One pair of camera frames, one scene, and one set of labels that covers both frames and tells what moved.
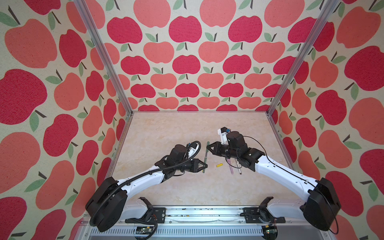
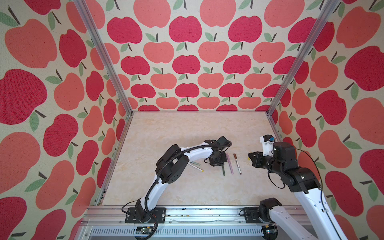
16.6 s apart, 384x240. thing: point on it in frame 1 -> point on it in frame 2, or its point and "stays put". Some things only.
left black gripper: (195, 162) -> (224, 160)
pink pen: (228, 160) stays put
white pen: (238, 165) stays put
